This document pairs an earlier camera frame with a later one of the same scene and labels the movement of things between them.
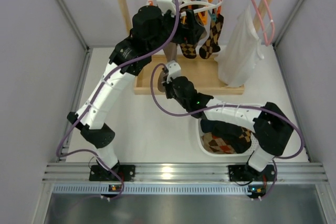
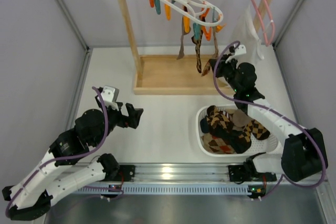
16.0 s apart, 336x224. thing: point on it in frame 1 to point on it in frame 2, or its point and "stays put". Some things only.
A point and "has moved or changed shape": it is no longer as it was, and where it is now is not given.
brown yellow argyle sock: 188,50 to 197,46
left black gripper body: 193,31 to 125,118
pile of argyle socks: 242,143 stays put
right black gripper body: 169,89 to 220,64
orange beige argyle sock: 216,145 stays put
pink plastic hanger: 268,10 stays put
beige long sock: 170,51 has moved or changed shape
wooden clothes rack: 185,73 stays put
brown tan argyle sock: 212,45 has moved or changed shape
